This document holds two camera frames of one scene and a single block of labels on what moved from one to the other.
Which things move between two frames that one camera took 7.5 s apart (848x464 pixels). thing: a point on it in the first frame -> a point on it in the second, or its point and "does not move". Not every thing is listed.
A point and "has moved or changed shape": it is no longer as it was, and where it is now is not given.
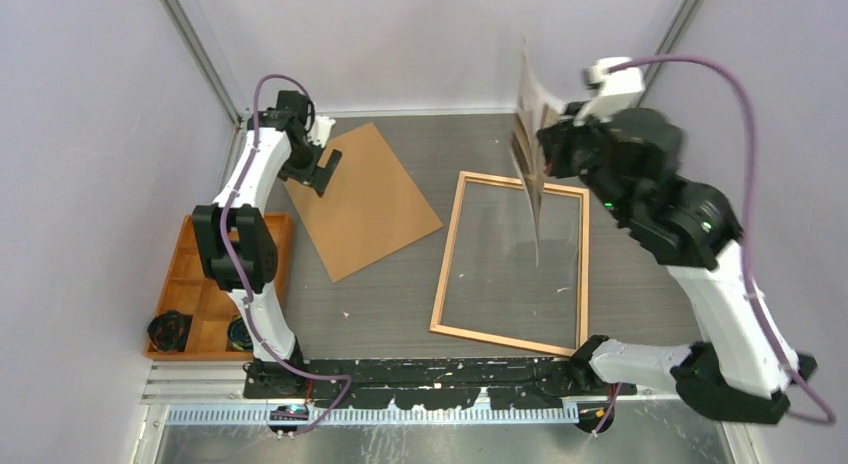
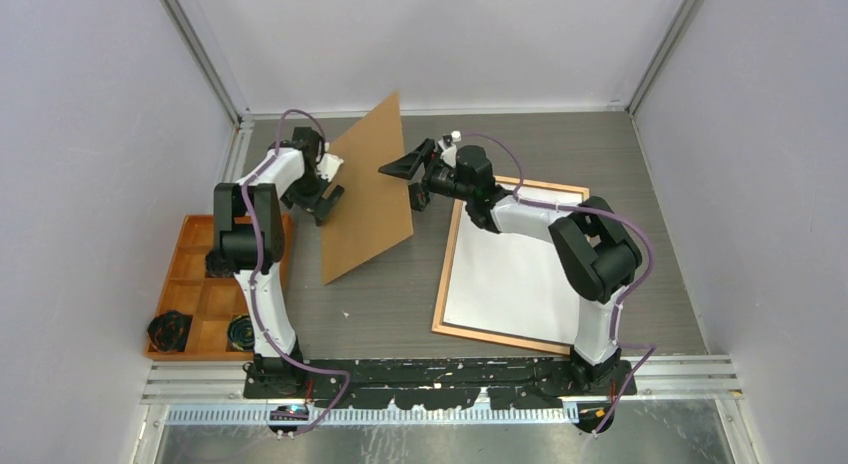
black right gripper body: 564,152 -> 444,182
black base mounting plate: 427,383 does not move
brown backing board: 370,208 has moved or changed shape
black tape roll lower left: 168,331 does not move
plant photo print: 536,110 -> 512,283
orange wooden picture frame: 582,305 does not move
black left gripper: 320,177 -> 294,198
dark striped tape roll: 238,334 does not move
